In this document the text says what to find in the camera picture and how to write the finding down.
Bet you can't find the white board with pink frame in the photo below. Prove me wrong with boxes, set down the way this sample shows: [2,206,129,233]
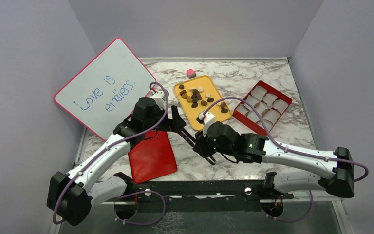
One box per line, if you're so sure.
[53,38,156,140]

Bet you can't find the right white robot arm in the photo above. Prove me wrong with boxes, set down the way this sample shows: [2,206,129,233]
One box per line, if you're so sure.
[193,121,355,198]

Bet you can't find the red box lid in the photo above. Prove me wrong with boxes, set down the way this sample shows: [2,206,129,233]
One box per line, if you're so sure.
[128,131,178,184]

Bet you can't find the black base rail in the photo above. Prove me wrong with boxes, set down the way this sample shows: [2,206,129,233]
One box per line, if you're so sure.
[110,180,293,213]

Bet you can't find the red chocolate box with dividers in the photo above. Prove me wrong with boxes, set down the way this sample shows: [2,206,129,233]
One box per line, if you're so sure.
[233,81,293,135]

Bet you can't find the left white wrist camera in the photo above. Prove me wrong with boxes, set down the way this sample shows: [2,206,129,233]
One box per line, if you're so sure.
[150,90,169,109]

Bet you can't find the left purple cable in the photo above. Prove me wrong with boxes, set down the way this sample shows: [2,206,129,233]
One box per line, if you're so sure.
[52,82,170,225]

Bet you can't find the yellow plastic tray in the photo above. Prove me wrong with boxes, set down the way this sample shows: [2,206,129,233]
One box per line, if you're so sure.
[173,75,232,131]

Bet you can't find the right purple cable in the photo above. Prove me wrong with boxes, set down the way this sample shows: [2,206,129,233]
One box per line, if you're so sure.
[201,97,369,183]

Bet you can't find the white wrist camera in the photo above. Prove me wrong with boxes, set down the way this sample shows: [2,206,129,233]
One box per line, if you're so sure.
[196,112,216,136]
[150,90,169,109]

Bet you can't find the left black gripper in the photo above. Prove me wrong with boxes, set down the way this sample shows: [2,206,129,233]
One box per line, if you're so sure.
[144,104,186,133]

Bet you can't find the pink and grey eraser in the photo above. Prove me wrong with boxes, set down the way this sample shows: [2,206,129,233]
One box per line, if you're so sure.
[186,69,197,79]

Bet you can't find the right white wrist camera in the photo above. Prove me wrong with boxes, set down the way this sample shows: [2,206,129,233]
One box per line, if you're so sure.
[196,112,216,136]

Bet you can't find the purple cable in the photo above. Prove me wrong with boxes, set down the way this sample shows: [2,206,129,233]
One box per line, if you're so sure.
[201,97,369,183]
[52,82,170,225]

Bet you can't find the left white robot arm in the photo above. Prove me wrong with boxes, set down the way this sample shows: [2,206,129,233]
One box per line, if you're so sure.
[47,95,196,226]

